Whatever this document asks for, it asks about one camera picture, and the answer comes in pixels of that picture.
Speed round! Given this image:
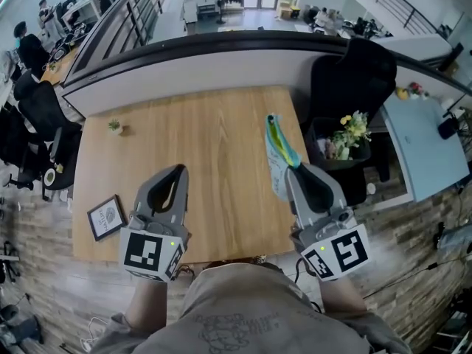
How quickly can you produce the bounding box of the white desk partition panel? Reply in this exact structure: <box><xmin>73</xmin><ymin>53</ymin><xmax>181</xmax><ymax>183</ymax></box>
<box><xmin>60</xmin><ymin>30</ymin><xmax>472</xmax><ymax>125</ymax></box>

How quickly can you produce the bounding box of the yellow and white flower bunch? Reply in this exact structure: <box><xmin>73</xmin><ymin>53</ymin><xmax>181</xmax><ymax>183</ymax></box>
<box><xmin>327</xmin><ymin>110</ymin><xmax>373</xmax><ymax>161</ymax></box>

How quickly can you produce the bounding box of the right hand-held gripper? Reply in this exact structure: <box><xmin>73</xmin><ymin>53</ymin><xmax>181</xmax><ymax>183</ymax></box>
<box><xmin>285</xmin><ymin>162</ymin><xmax>372</xmax><ymax>282</ymax></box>

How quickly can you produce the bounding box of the black bin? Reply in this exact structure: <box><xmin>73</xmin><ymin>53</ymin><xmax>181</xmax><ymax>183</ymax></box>
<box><xmin>303</xmin><ymin>116</ymin><xmax>373</xmax><ymax>172</ymax></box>

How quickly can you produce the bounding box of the black standing fan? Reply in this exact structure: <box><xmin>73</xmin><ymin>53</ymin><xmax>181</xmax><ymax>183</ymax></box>
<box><xmin>215</xmin><ymin>0</ymin><xmax>229</xmax><ymax>26</ymax></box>

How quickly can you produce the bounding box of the person's beige printed shirt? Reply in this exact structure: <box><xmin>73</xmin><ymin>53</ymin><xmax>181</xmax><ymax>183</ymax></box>
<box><xmin>87</xmin><ymin>262</ymin><xmax>414</xmax><ymax>354</ymax></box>

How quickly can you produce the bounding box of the light blue side desk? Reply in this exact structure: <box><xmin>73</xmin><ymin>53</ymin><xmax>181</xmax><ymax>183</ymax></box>
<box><xmin>381</xmin><ymin>95</ymin><xmax>472</xmax><ymax>204</ymax></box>

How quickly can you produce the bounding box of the black mesh office chair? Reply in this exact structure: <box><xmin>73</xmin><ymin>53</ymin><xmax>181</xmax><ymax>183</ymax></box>
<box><xmin>2</xmin><ymin>69</ymin><xmax>83</xmax><ymax>201</ymax></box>

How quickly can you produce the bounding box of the black desk device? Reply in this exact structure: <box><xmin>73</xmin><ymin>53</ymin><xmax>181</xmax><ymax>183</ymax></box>
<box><xmin>437</xmin><ymin>117</ymin><xmax>460</xmax><ymax>141</ymax></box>

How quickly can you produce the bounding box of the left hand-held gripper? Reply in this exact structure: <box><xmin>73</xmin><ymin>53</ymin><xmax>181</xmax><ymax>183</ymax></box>
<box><xmin>118</xmin><ymin>164</ymin><xmax>192</xmax><ymax>283</ymax></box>

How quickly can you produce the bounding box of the red flower decoration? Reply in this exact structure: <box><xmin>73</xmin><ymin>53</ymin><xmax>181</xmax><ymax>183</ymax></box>
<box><xmin>409</xmin><ymin>82</ymin><xmax>429</xmax><ymax>100</ymax></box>

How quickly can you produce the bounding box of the black framed leaf picture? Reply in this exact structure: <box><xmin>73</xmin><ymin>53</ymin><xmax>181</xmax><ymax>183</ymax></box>
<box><xmin>86</xmin><ymin>194</ymin><xmax>129</xmax><ymax>243</ymax></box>

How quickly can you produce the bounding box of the person's left forearm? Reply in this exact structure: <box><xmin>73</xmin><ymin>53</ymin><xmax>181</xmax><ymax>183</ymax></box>
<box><xmin>124</xmin><ymin>275</ymin><xmax>170</xmax><ymax>334</ymax></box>

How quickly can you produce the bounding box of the white floor cable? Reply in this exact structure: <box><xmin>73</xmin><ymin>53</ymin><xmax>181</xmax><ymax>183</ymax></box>
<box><xmin>80</xmin><ymin>316</ymin><xmax>112</xmax><ymax>352</ymax></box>

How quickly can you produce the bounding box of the person's right forearm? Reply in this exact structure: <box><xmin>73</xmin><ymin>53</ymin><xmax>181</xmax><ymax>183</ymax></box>
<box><xmin>316</xmin><ymin>275</ymin><xmax>370</xmax><ymax>316</ymax></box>

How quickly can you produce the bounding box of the black floor cable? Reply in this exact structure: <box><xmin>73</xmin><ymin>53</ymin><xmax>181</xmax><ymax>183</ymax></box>
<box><xmin>363</xmin><ymin>254</ymin><xmax>472</xmax><ymax>299</ymax></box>

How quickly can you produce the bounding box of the black metal balcony railing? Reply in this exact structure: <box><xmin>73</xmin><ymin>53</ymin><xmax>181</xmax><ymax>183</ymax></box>
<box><xmin>102</xmin><ymin>0</ymin><xmax>178</xmax><ymax>59</ymax></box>
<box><xmin>341</xmin><ymin>0</ymin><xmax>440</xmax><ymax>30</ymax></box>

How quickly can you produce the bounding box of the black high-back office chair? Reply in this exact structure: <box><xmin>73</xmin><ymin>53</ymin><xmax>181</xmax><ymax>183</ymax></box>
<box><xmin>299</xmin><ymin>38</ymin><xmax>399</xmax><ymax>207</ymax></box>

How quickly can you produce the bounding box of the small potted green plant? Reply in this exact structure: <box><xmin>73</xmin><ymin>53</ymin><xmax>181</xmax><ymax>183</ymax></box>
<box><xmin>107</xmin><ymin>118</ymin><xmax>131</xmax><ymax>137</ymax></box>

